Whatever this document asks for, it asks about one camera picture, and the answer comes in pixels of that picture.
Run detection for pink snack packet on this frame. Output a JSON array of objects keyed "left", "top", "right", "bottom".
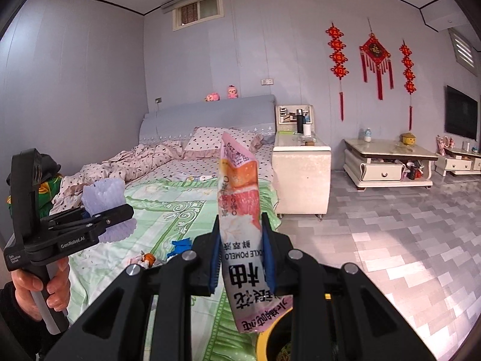
[{"left": 217, "top": 131, "right": 297, "bottom": 335}]

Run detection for white television stand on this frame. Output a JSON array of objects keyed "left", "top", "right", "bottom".
[{"left": 436, "top": 147, "right": 481, "bottom": 177}]

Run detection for dark cloth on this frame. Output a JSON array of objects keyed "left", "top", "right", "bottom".
[{"left": 38, "top": 153, "right": 61, "bottom": 181}]

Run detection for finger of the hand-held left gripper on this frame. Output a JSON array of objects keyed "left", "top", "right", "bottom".
[
  {"left": 49, "top": 204, "right": 135, "bottom": 231},
  {"left": 48, "top": 208, "right": 91, "bottom": 223}
]

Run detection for small high window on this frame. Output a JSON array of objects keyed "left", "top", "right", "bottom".
[{"left": 172, "top": 0, "right": 225, "bottom": 31}]

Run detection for black television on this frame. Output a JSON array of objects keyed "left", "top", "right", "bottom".
[{"left": 444, "top": 85, "right": 479, "bottom": 141}]

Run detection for green patterned bedsheet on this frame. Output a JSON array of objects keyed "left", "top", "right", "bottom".
[{"left": 68, "top": 178, "right": 279, "bottom": 361}]

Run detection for white foam fruit net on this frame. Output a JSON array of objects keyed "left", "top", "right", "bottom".
[{"left": 81, "top": 178, "right": 136, "bottom": 244}]

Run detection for long red knot hanging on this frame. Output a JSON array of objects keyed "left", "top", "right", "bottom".
[
  {"left": 325, "top": 23, "right": 348, "bottom": 122},
  {"left": 399, "top": 39, "right": 418, "bottom": 131}
]

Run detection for person's left hand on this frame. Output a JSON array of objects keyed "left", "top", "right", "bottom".
[{"left": 9, "top": 258, "right": 72, "bottom": 320}]

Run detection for green printed cloth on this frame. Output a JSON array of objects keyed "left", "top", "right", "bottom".
[{"left": 5, "top": 175, "right": 63, "bottom": 219}]

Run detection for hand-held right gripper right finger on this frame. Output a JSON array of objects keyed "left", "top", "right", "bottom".
[{"left": 261, "top": 212, "right": 438, "bottom": 361}]

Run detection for blue glove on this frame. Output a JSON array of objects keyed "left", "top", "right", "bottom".
[{"left": 166, "top": 238, "right": 196, "bottom": 259}]

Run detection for white low shelf unit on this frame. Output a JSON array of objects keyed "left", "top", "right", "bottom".
[{"left": 343, "top": 138, "right": 439, "bottom": 190}]

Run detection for diamond red knot hanging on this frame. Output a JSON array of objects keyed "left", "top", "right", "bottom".
[{"left": 359, "top": 17, "right": 394, "bottom": 101}]

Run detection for person's left forearm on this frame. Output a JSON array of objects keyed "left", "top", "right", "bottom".
[{"left": 0, "top": 282, "right": 49, "bottom": 361}]

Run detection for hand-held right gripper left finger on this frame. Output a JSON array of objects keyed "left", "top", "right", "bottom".
[{"left": 44, "top": 214, "right": 226, "bottom": 361}]

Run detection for dotted under sheet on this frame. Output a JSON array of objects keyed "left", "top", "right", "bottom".
[{"left": 128, "top": 145, "right": 277, "bottom": 196}]

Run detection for pink dotted quilt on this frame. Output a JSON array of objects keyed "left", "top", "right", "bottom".
[{"left": 51, "top": 139, "right": 196, "bottom": 215}]

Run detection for grey-blue bed headboard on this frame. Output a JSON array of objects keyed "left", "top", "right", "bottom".
[{"left": 139, "top": 95, "right": 277, "bottom": 145}]

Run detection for dotted pillow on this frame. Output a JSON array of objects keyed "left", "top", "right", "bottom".
[{"left": 183, "top": 127, "right": 264, "bottom": 155}]

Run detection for white bedside cabinet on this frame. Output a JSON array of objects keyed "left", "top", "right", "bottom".
[{"left": 271, "top": 104, "right": 332, "bottom": 221}]

